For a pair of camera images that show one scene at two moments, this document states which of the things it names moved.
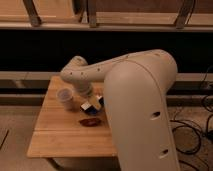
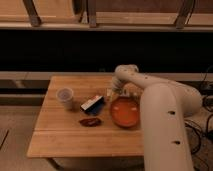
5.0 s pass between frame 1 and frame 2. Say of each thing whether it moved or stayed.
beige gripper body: moved
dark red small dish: stayed
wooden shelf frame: stayed
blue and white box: stayed
